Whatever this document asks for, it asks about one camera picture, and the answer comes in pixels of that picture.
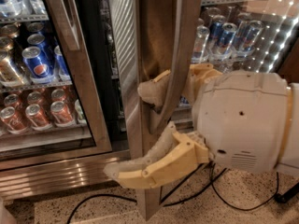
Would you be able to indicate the red coke can right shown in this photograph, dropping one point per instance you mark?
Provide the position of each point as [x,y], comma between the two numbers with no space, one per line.
[61,113]

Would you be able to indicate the stainless fridge base grille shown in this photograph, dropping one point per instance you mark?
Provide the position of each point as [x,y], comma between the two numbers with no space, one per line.
[57,176]

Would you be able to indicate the glass fridge door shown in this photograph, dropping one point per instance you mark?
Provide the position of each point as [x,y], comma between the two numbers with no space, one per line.
[176,108]
[54,27]

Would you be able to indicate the red coke can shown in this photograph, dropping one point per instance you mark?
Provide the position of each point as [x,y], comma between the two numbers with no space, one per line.
[61,113]
[14,120]
[38,118]

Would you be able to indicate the red coke can middle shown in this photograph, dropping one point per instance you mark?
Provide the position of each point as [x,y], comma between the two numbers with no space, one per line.
[38,118]

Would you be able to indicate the gold can front left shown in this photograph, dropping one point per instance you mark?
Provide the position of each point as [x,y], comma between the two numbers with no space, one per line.
[10,74]

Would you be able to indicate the blue pepsi can front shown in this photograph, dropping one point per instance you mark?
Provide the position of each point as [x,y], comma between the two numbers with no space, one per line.
[38,64]

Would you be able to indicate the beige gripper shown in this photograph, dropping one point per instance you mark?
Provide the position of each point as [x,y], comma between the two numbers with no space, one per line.
[241,121]

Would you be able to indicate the red coke can left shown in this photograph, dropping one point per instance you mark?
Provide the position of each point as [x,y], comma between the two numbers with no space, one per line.
[14,120]

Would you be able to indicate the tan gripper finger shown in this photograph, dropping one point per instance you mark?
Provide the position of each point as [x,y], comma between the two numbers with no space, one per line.
[153,92]
[173,156]

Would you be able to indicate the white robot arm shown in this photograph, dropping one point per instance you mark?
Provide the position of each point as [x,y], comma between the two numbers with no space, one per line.
[243,120]

